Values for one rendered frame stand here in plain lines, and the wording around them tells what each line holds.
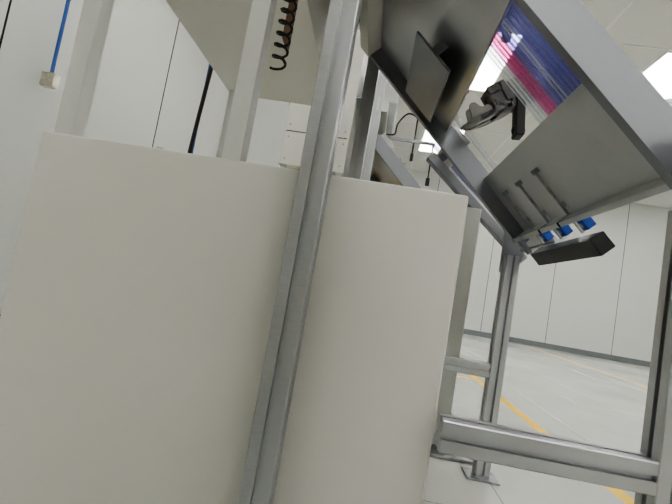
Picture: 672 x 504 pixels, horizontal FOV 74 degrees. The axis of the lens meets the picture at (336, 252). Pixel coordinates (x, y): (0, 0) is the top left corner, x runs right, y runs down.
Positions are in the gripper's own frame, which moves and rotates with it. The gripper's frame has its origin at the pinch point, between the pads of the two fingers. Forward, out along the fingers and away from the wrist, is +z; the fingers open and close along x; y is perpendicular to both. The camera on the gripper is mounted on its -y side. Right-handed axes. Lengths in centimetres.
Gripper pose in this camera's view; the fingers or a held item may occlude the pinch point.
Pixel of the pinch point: (467, 128)
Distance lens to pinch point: 133.7
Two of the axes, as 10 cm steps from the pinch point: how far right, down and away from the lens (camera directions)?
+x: -0.7, -0.9, -9.9
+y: -4.3, -9.0, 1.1
